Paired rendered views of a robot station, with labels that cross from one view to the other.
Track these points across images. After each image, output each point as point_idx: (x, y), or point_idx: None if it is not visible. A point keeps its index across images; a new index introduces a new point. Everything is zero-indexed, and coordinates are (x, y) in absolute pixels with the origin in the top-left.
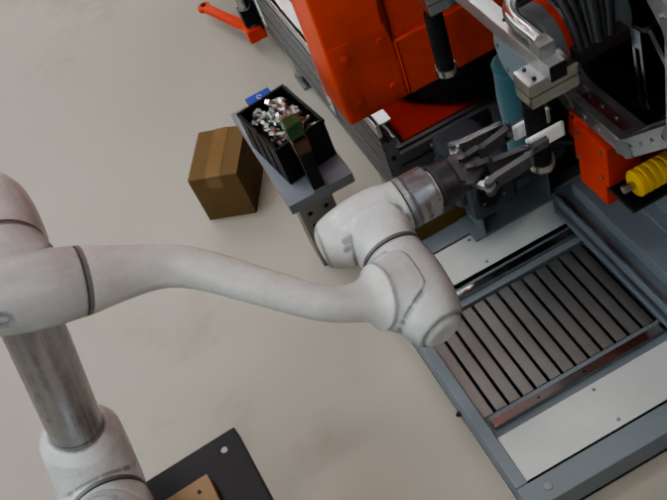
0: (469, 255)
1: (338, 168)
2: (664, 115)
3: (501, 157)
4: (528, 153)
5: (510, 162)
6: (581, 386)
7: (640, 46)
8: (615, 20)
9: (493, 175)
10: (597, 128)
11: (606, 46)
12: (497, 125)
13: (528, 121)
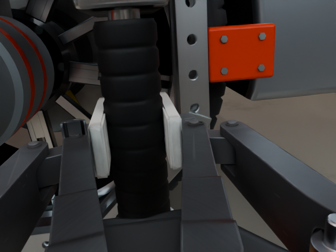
0: None
1: None
2: (109, 183)
3: (205, 161)
4: (231, 122)
5: (250, 150)
6: None
7: (46, 129)
8: (47, 51)
9: (322, 194)
10: (44, 248)
11: None
12: (39, 147)
13: (142, 75)
